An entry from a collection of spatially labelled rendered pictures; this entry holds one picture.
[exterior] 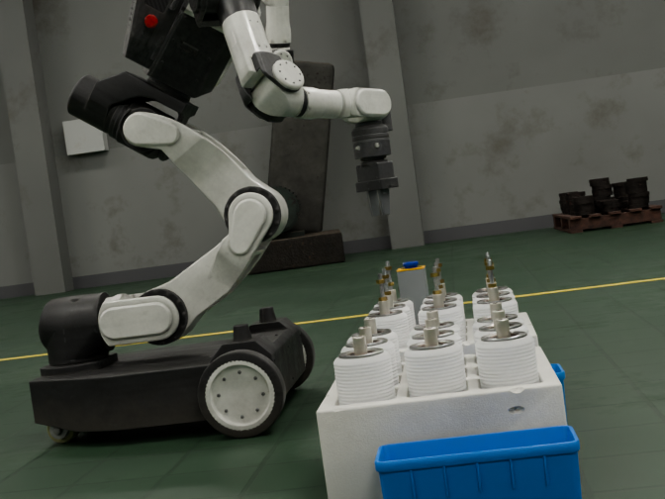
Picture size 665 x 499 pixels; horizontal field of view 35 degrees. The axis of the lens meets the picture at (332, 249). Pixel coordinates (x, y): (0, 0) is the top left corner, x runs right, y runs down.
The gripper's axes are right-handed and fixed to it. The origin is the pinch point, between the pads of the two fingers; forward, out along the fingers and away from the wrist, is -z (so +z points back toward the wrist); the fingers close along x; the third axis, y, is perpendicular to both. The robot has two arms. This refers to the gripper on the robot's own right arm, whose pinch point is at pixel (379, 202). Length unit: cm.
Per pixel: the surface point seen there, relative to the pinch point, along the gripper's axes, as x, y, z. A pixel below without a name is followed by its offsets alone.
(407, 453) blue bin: -64, 60, -39
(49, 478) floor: 31, 78, -49
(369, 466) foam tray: -57, 63, -41
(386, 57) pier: 503, -498, 124
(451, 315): -29.3, 10.7, -25.4
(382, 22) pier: 503, -498, 156
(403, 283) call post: 7.7, -11.5, -21.0
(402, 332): -20.7, 17.6, -27.8
